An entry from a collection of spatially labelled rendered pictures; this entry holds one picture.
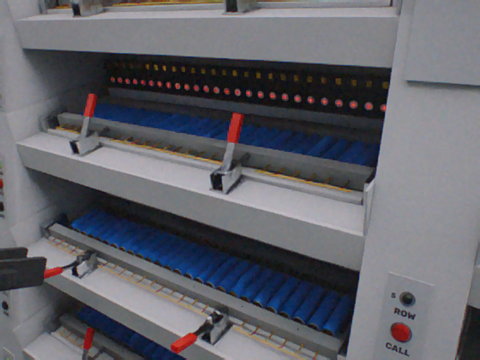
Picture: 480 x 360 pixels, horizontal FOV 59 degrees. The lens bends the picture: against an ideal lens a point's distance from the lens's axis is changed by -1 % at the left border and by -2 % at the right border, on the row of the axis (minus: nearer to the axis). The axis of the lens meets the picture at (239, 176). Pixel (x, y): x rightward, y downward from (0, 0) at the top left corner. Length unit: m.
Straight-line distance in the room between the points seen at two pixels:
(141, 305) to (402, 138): 0.43
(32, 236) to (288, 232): 0.54
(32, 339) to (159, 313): 0.38
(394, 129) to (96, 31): 0.42
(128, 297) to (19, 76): 0.41
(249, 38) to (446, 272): 0.30
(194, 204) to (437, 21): 0.33
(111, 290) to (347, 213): 0.40
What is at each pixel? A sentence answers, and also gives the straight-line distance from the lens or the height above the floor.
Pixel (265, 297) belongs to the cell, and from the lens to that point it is 0.61.
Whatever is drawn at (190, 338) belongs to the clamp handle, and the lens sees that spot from 0.55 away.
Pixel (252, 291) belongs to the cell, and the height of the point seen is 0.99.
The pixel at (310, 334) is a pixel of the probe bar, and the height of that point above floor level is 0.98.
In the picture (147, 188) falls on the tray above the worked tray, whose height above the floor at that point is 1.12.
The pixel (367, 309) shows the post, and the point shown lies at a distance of 0.45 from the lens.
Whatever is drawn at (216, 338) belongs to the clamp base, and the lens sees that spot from 0.59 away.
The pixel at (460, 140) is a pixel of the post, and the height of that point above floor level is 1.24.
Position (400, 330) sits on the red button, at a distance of 0.44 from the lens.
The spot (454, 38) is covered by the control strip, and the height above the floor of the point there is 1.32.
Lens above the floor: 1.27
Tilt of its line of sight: 12 degrees down
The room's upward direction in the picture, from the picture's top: 5 degrees clockwise
